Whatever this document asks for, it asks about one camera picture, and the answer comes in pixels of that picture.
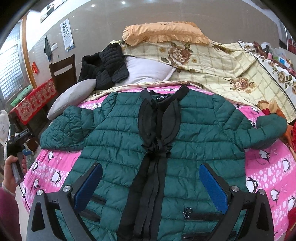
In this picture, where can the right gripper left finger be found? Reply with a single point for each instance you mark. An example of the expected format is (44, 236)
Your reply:
(70, 201)

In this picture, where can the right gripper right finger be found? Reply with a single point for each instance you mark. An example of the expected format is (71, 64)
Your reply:
(230, 201)

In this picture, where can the green quilted puffer jacket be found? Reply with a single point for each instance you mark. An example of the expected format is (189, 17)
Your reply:
(161, 143)

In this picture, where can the maroon left sleeve forearm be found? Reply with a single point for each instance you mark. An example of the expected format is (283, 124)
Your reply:
(10, 214)

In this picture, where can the person's left hand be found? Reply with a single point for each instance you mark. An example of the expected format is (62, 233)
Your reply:
(9, 181)

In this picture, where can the red patterned tablecloth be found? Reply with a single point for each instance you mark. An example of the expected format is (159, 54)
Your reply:
(34, 101)

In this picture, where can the grey pillow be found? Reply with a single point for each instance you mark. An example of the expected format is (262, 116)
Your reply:
(72, 96)

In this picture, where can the dark wooden chair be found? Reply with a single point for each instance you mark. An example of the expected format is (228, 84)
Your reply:
(63, 74)

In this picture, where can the dark hanging cloth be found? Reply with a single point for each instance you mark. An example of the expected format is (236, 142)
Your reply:
(47, 49)

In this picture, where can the black quilted jacket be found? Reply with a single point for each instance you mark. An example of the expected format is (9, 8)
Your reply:
(107, 67)

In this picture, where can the white pillow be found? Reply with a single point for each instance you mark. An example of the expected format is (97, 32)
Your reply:
(142, 71)

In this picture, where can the cream floral blanket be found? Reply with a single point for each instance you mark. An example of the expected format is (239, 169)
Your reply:
(233, 71)

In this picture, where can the orange ruffled pillow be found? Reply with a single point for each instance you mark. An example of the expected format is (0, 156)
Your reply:
(164, 32)

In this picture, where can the wall calendar poster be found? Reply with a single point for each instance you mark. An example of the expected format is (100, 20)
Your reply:
(67, 35)

